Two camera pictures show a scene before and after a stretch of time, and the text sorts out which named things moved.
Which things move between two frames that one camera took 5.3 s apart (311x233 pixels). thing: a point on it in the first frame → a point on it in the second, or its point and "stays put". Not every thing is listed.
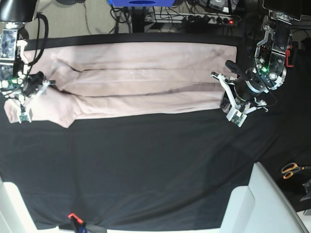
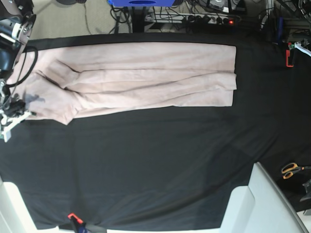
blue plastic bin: (141, 3) stays put
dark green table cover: (169, 171) stays put
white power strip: (189, 18) stays put
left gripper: (33, 85) → (12, 111)
